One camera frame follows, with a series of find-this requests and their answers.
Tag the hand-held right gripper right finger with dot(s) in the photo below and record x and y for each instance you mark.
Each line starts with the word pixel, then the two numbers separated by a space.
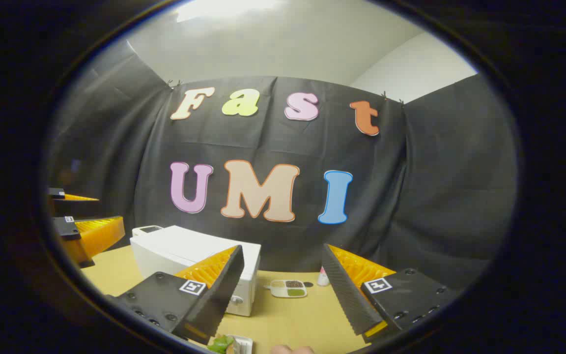
pixel 344 290

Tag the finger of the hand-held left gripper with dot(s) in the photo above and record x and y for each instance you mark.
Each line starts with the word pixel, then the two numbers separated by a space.
pixel 94 236
pixel 74 197

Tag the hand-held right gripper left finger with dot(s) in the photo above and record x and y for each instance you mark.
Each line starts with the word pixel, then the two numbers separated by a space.
pixel 221 287

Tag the white microwave oven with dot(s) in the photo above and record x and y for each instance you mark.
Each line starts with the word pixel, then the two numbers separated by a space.
pixel 180 248

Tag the small pink white bottle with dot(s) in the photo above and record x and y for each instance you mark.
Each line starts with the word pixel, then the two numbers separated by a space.
pixel 323 279

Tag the divided white condiment dish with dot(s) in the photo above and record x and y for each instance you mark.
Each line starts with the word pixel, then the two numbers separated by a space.
pixel 288 288

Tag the white rectangular tray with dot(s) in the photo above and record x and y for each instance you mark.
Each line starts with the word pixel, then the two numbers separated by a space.
pixel 243 344

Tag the black backdrop cloth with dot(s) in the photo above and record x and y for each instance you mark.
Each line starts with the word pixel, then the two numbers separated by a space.
pixel 435 196

